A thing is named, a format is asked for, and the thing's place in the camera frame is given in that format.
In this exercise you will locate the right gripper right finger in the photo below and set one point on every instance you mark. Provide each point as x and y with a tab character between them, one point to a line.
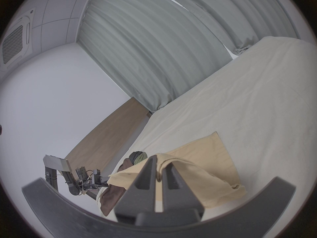
183	199

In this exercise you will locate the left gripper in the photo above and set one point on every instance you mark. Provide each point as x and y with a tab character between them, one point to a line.
102	180

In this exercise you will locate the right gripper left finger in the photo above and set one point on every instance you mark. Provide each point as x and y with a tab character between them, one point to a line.
131	202

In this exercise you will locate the tan shorts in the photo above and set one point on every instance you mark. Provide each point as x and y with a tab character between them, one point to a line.
203	157

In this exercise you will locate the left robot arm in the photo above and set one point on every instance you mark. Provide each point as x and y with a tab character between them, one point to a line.
71	185

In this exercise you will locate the bed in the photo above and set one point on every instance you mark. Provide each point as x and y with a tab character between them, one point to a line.
247	95

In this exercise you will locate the dark brown garment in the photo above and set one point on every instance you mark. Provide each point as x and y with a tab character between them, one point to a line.
111	199

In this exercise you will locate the black garment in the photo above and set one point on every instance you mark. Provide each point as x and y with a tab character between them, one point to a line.
135	154

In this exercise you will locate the green garment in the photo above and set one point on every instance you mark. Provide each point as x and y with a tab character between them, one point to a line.
141	159

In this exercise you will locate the grey-green curtain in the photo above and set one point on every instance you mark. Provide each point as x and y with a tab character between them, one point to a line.
136	46
235	13

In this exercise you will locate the ceiling air conditioner vent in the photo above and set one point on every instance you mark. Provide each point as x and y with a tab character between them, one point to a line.
17	41

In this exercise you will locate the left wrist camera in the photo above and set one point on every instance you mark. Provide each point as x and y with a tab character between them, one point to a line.
96	173

